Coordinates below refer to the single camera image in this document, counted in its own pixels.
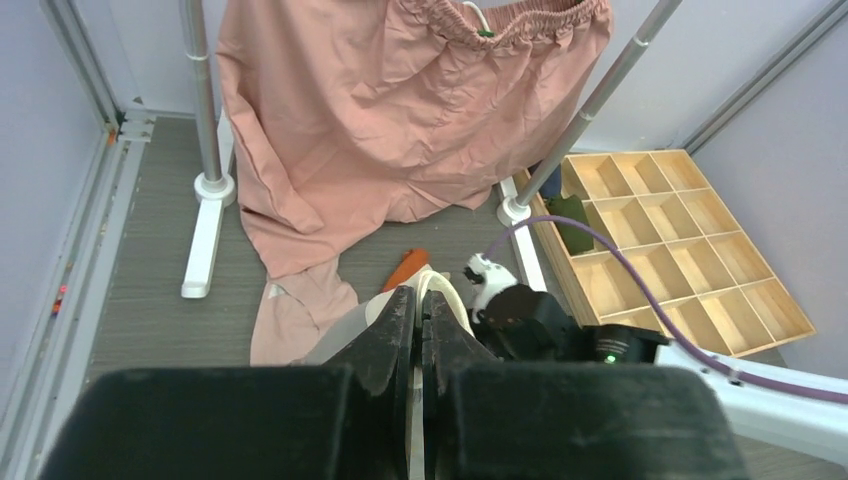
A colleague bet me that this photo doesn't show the pink shorts on hanger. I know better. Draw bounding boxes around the pink shorts on hanger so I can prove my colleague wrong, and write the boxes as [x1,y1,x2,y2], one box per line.
[217,1,613,366]

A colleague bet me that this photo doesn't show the wooden compartment tray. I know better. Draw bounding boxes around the wooden compartment tray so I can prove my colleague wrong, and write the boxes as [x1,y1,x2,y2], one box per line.
[530,150,815,357]

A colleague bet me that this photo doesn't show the dark blue rolled garment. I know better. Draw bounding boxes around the dark blue rolled garment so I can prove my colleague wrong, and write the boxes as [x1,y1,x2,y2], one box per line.
[539,165,562,200]

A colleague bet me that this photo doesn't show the dark green rolled garment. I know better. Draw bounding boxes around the dark green rolled garment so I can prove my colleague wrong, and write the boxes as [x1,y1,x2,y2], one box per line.
[544,193,596,257]

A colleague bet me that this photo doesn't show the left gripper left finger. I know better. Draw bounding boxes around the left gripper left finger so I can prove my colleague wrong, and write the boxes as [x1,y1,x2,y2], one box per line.
[327,286,416,479]

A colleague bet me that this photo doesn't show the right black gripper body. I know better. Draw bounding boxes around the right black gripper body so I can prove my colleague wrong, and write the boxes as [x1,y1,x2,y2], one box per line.
[473,284,593,362]

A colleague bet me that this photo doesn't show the orange underwear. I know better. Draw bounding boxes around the orange underwear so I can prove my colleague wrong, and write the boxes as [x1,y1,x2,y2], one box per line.
[381,248,430,292]

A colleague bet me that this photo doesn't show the grey underwear cream waistband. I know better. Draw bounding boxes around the grey underwear cream waistband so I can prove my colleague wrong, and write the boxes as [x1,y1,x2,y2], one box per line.
[297,264,473,479]

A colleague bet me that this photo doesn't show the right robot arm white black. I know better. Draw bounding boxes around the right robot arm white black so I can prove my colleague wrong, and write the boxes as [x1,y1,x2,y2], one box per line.
[469,286,847,470]

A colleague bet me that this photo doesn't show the green clothes hanger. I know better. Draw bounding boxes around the green clothes hanger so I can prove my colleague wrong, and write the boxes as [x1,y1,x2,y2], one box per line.
[461,1,495,38]

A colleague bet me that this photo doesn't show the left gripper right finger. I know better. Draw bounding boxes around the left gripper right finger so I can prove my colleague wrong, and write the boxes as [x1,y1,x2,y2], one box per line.
[421,291,494,479]

